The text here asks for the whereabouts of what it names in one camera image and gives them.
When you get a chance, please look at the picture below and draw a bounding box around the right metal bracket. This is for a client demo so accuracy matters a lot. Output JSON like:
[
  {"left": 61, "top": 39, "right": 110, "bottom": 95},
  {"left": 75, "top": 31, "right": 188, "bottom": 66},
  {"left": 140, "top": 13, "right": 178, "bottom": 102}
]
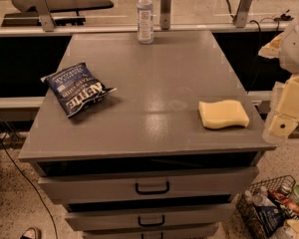
[{"left": 233, "top": 0, "right": 253, "bottom": 28}]

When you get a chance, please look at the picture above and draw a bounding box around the drawer black handle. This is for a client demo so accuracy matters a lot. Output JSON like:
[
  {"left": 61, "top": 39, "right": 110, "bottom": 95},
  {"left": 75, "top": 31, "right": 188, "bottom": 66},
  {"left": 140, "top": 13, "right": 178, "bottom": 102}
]
[
  {"left": 141, "top": 231, "right": 164, "bottom": 239},
  {"left": 138, "top": 215, "right": 165, "bottom": 227},
  {"left": 135, "top": 181, "right": 170, "bottom": 195}
]

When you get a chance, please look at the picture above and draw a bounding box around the metal bracket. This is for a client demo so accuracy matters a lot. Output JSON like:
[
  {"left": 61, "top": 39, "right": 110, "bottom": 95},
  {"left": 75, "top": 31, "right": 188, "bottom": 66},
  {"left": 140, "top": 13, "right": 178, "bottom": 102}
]
[
  {"left": 233, "top": 0, "right": 253, "bottom": 28},
  {"left": 159, "top": 0, "right": 171, "bottom": 30},
  {"left": 29, "top": 0, "right": 55, "bottom": 32}
]

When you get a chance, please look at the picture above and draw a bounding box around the black floor cable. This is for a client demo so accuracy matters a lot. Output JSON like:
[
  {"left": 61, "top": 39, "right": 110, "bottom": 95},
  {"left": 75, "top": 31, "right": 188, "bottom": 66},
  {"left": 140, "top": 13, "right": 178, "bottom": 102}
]
[{"left": 0, "top": 110, "right": 59, "bottom": 239}]

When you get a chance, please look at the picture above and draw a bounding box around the top drawer black handle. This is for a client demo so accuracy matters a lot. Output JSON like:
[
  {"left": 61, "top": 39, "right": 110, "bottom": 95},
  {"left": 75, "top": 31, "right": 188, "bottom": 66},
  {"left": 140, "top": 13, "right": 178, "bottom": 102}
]
[{"left": 135, "top": 181, "right": 170, "bottom": 195}]

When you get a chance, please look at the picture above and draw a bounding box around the black cable behind table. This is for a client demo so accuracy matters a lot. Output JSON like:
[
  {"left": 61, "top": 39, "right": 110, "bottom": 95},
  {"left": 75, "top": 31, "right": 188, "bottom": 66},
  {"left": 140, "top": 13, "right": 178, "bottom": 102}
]
[{"left": 222, "top": 0, "right": 295, "bottom": 92}]

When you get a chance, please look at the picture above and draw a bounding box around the shoe on floor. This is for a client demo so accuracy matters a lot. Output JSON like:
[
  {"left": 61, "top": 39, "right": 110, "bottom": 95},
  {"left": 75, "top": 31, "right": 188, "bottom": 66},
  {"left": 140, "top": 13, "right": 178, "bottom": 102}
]
[{"left": 20, "top": 227, "right": 41, "bottom": 239}]

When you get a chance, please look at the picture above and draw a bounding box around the blue chip bag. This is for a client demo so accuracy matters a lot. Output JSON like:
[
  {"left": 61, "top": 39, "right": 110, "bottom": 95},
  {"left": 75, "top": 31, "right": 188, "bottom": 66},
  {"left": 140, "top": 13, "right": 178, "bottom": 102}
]
[{"left": 41, "top": 63, "right": 116, "bottom": 118}]

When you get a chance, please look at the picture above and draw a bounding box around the grey drawer cabinet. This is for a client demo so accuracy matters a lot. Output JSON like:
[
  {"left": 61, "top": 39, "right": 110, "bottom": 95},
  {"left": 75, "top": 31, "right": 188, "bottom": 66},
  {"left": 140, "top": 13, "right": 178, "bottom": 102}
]
[{"left": 19, "top": 31, "right": 270, "bottom": 239}]

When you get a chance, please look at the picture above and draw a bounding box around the left metal bracket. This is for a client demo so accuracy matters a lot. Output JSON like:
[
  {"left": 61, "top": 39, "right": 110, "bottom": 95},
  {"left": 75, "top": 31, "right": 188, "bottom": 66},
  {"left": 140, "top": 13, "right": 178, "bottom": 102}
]
[{"left": 29, "top": 0, "right": 55, "bottom": 32}]

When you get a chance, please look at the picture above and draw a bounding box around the clear bottle in basket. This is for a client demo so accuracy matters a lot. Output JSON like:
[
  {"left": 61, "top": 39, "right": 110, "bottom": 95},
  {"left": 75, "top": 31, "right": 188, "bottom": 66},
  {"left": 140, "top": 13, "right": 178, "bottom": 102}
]
[{"left": 244, "top": 186, "right": 274, "bottom": 207}]

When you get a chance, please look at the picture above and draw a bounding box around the bottom drawer black handle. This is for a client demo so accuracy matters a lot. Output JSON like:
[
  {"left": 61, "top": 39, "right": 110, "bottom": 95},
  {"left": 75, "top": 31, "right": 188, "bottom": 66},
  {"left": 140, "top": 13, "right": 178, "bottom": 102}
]
[{"left": 141, "top": 231, "right": 164, "bottom": 239}]

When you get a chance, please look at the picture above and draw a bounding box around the middle metal bracket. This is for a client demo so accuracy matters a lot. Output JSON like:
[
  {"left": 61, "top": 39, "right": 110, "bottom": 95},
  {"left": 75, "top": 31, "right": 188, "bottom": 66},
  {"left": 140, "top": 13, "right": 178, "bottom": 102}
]
[{"left": 159, "top": 0, "right": 171, "bottom": 30}]

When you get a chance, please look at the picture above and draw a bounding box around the middle drawer black handle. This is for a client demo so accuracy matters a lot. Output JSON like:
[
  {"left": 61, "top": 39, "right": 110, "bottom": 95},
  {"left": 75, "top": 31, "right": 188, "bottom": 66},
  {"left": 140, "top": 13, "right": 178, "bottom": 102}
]
[{"left": 138, "top": 215, "right": 165, "bottom": 227}]

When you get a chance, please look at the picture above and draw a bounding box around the yellow sponge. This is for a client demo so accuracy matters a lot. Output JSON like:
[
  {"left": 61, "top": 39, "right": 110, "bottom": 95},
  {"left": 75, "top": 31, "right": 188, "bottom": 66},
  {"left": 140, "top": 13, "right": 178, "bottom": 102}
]
[{"left": 198, "top": 100, "right": 249, "bottom": 129}]

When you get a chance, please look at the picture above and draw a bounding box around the blue bag in basket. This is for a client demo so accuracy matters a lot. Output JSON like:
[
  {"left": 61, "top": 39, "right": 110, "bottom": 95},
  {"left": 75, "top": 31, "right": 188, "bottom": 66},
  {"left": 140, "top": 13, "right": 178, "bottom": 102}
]
[{"left": 255, "top": 206, "right": 284, "bottom": 236}]

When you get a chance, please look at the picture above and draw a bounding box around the red packet in basket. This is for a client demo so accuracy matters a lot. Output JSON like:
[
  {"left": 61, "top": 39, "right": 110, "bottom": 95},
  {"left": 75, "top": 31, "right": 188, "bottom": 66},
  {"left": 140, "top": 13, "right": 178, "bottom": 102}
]
[{"left": 268, "top": 190, "right": 299, "bottom": 215}]

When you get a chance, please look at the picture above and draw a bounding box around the blue plastic water bottle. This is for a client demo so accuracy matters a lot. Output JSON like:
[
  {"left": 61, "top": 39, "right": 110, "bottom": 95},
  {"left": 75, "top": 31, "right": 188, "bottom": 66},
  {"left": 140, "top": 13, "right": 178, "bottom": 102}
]
[{"left": 137, "top": 0, "right": 153, "bottom": 44}]

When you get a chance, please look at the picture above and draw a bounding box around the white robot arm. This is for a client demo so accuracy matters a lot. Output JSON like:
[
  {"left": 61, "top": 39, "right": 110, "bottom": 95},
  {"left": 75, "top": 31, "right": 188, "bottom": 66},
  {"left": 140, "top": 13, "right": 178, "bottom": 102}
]
[{"left": 258, "top": 13, "right": 299, "bottom": 144}]

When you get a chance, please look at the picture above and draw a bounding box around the black wire basket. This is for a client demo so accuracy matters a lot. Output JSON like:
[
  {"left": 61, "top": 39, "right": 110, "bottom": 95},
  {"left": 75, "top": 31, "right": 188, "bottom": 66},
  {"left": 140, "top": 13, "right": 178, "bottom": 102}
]
[{"left": 236, "top": 175, "right": 295, "bottom": 239}]

